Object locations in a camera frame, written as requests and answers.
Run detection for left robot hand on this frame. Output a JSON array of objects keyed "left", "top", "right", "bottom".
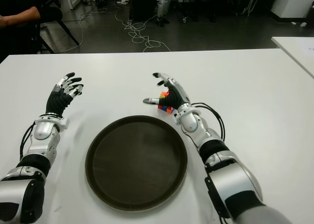
[{"left": 45, "top": 72, "right": 84, "bottom": 118}]

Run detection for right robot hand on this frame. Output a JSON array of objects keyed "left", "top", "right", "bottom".
[{"left": 143, "top": 72, "right": 192, "bottom": 112}]

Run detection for multicoloured Rubik's cube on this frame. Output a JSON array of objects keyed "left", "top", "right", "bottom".
[{"left": 157, "top": 91, "right": 174, "bottom": 114}]

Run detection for bystander bare forearm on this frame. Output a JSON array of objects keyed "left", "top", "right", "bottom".
[{"left": 6, "top": 7, "right": 42, "bottom": 26}]

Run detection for brown round plate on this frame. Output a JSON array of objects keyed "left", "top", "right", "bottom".
[{"left": 85, "top": 115, "right": 188, "bottom": 212}]

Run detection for bystander black clothed body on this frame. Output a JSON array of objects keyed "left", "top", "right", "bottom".
[{"left": 0, "top": 0, "right": 62, "bottom": 60}]

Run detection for black office chair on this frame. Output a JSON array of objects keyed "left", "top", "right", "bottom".
[{"left": 31, "top": 18, "right": 80, "bottom": 54}]

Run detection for black cabinet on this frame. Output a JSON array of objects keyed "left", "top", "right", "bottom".
[{"left": 131, "top": 0, "right": 157, "bottom": 23}]

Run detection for white side table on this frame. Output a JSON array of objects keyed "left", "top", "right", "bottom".
[{"left": 271, "top": 36, "right": 314, "bottom": 79}]

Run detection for white slanted cabinet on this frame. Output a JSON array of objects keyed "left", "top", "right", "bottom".
[{"left": 270, "top": 0, "right": 314, "bottom": 23}]

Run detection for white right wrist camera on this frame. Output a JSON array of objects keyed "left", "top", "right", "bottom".
[{"left": 172, "top": 109, "right": 183, "bottom": 124}]

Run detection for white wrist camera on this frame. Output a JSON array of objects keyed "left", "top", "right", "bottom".
[
  {"left": 172, "top": 109, "right": 183, "bottom": 124},
  {"left": 56, "top": 116, "right": 71, "bottom": 131}
]

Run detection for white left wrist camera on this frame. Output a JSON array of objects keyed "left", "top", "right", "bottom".
[{"left": 56, "top": 116, "right": 71, "bottom": 131}]

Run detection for left arm black cables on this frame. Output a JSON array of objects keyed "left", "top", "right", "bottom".
[{"left": 19, "top": 122, "right": 37, "bottom": 158}]

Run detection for arm black cables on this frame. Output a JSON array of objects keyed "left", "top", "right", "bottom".
[
  {"left": 19, "top": 122, "right": 37, "bottom": 158},
  {"left": 191, "top": 101, "right": 226, "bottom": 141}
]

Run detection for right arm black cables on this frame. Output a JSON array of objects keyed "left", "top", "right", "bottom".
[{"left": 191, "top": 101, "right": 226, "bottom": 141}]

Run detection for tangled white floor cable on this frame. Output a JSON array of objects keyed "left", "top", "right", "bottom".
[{"left": 115, "top": 10, "right": 172, "bottom": 52}]

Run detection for chrome frame stool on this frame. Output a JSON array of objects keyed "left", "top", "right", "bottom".
[{"left": 239, "top": 0, "right": 258, "bottom": 16}]

